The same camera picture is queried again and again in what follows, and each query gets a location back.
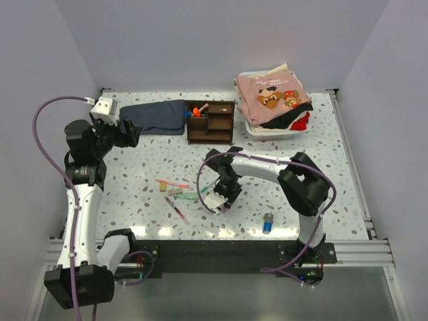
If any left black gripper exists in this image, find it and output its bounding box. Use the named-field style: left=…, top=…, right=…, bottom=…
left=90, top=111, right=142, bottom=158

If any black orange highlighter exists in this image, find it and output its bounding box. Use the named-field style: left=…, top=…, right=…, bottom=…
left=192, top=108, right=201, bottom=117

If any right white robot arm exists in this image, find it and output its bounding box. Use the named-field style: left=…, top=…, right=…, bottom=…
left=197, top=147, right=336, bottom=263

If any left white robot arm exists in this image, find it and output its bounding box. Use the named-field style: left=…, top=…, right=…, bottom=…
left=44, top=118, right=142, bottom=310

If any green capped white marker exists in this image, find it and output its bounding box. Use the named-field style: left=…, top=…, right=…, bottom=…
left=200, top=179, right=217, bottom=193

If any folded dark blue cloth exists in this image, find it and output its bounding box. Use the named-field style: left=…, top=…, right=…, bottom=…
left=120, top=100, right=188, bottom=136

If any orange gel pen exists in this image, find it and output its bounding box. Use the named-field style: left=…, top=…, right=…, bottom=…
left=155, top=179, right=192, bottom=189

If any blue grey pencil sharpener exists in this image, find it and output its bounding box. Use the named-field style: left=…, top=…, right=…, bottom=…
left=262, top=213, right=274, bottom=234

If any tan eraser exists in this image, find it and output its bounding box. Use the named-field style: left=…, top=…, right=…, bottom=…
left=167, top=188, right=183, bottom=195

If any white laundry basket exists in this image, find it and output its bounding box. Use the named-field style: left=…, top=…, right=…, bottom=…
left=238, top=71, right=310, bottom=140

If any dark red gel pen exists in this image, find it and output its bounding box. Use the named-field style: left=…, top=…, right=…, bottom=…
left=164, top=196, right=190, bottom=225

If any brown wooden desk organizer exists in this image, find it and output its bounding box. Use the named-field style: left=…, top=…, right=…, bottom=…
left=186, top=100, right=235, bottom=145

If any black garment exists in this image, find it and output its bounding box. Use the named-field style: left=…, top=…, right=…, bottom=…
left=260, top=103, right=313, bottom=129

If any pink pixel-print shirt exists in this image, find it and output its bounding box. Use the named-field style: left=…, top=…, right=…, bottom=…
left=234, top=64, right=312, bottom=126

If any red garment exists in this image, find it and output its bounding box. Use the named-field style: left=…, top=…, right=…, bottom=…
left=290, top=112, right=310, bottom=131

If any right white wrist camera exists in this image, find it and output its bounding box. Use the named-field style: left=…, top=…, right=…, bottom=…
left=204, top=193, right=227, bottom=214

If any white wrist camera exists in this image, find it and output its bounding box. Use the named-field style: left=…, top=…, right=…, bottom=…
left=204, top=193, right=227, bottom=214
left=90, top=96, right=120, bottom=126

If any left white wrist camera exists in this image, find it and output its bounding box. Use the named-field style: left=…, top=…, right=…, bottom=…
left=90, top=96, right=120, bottom=126

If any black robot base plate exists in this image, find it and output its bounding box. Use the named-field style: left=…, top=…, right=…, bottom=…
left=114, top=240, right=338, bottom=281

